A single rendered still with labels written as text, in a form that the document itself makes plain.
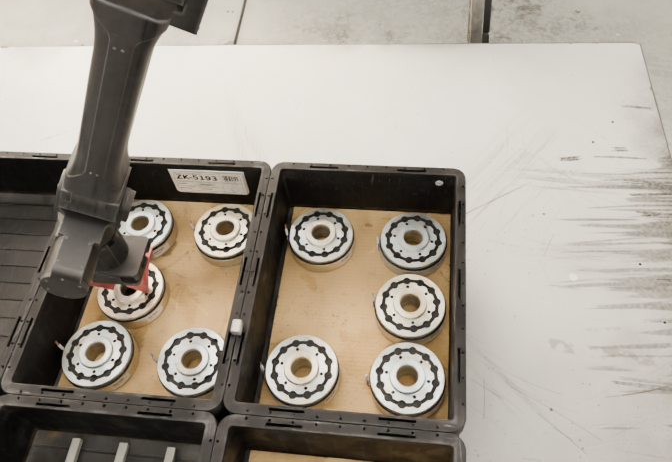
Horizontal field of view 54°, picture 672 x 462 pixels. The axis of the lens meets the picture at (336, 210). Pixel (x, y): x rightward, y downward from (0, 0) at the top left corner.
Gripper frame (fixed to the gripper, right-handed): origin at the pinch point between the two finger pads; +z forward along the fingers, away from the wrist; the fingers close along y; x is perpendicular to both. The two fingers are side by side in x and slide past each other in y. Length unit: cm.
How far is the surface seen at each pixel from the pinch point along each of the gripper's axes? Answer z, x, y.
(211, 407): -6.2, -19.1, 18.6
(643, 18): 84, 172, 126
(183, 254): 4.0, 8.2, 5.5
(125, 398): -6.0, -19.0, 7.3
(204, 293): 3.9, 1.4, 10.6
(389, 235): 0.5, 12.2, 38.7
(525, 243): 16, 22, 63
